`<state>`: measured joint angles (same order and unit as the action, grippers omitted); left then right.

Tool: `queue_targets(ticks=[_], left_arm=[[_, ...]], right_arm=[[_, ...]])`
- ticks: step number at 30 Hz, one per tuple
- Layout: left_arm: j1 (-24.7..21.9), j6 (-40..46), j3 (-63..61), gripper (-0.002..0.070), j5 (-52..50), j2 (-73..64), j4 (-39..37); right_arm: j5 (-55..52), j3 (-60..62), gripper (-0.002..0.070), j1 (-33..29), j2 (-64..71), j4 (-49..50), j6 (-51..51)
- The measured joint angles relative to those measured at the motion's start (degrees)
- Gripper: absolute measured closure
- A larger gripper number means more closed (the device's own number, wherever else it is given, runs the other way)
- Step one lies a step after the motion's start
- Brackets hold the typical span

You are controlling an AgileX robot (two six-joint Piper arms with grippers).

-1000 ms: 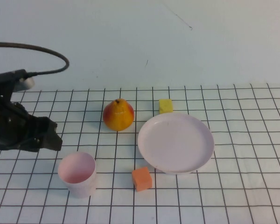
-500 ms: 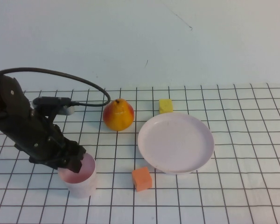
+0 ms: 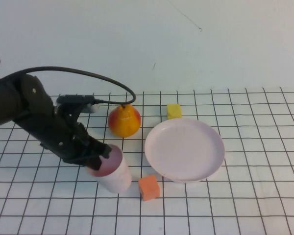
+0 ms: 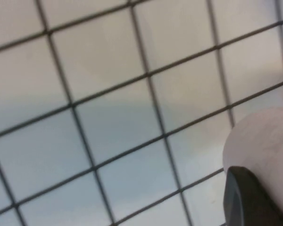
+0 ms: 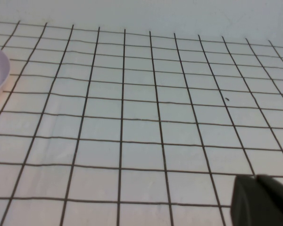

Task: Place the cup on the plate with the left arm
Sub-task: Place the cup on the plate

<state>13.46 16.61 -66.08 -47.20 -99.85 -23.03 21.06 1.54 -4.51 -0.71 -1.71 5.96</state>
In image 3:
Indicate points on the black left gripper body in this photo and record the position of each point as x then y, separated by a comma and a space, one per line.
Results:
61, 137

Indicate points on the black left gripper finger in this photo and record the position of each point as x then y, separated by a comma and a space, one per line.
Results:
95, 163
106, 151

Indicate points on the pale pink plastic cup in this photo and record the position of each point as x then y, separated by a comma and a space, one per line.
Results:
117, 173

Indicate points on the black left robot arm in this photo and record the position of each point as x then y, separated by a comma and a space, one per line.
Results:
9, 100

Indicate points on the pale pink round plate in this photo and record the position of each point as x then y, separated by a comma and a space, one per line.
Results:
186, 151

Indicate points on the yellow red toy pear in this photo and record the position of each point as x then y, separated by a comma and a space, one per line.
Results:
124, 122

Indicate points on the orange foam cube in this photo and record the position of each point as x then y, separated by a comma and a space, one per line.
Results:
149, 187

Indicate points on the yellow foam cube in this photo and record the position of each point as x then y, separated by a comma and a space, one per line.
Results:
174, 111

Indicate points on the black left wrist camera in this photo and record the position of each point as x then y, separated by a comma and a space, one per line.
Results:
72, 99

